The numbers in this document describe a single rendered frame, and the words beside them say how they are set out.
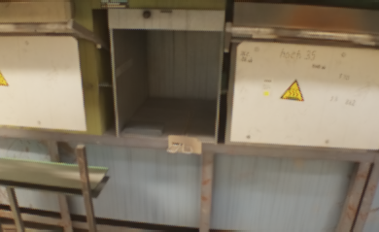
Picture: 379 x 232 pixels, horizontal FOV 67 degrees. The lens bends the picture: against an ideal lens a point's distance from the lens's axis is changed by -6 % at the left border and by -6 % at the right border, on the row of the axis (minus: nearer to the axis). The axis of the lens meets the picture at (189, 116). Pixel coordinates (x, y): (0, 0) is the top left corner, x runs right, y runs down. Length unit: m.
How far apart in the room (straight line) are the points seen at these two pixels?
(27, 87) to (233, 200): 1.11
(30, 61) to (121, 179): 0.74
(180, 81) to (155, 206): 0.78
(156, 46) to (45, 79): 0.80
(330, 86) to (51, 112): 1.14
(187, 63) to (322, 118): 0.95
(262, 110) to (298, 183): 0.54
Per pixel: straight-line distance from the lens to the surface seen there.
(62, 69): 1.31
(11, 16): 1.49
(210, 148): 1.40
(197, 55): 1.88
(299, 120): 1.24
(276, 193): 1.62
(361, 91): 1.28
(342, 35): 1.08
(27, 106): 1.46
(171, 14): 1.24
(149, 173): 1.59
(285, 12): 1.26
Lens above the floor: 1.48
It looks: 22 degrees down
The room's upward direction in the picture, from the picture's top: 1 degrees clockwise
